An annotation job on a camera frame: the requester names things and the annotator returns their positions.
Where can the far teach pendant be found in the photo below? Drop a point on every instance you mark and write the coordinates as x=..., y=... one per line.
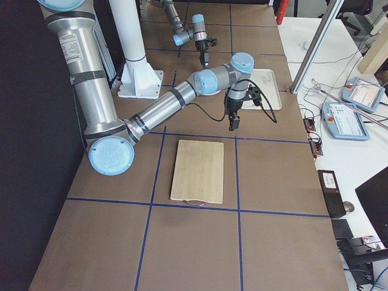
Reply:
x=364, y=94

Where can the far orange black connector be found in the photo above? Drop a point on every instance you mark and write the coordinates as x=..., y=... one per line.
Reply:
x=309, y=124

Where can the near teach pendant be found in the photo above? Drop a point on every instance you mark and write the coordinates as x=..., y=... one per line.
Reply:
x=344, y=123

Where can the orange black connector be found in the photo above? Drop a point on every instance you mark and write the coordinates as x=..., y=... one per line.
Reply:
x=316, y=146
x=309, y=124

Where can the white pedestal column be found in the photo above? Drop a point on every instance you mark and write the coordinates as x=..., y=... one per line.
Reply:
x=139, y=79

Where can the thin metal rod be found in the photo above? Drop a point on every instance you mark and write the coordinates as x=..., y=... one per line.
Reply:
x=318, y=88

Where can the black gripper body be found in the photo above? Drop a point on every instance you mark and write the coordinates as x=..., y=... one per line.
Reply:
x=233, y=105
x=200, y=45

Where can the cream bear tray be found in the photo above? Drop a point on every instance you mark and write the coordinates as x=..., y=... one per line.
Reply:
x=265, y=79

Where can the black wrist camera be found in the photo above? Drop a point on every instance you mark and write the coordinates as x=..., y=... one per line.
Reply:
x=212, y=42

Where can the teach pendant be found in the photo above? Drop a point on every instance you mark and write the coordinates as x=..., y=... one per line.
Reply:
x=344, y=123
x=364, y=94

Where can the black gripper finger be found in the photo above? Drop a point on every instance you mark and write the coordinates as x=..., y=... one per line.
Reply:
x=202, y=58
x=236, y=122
x=231, y=125
x=206, y=60

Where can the black monitor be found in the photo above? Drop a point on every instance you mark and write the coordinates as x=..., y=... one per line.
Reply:
x=373, y=198

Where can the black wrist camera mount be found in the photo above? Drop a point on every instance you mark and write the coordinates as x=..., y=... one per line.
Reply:
x=254, y=94

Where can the black box with label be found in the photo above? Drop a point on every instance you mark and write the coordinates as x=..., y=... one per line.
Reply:
x=331, y=193

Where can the near orange black connector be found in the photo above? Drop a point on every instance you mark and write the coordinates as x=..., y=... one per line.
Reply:
x=316, y=146

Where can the wooden cutting board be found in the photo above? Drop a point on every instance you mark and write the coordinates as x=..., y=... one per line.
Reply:
x=199, y=172

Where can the white round plate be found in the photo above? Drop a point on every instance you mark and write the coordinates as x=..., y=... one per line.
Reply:
x=210, y=94

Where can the aluminium frame post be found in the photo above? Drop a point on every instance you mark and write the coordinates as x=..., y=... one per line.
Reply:
x=325, y=23

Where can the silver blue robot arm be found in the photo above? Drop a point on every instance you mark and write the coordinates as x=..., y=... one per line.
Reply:
x=110, y=140
x=182, y=35

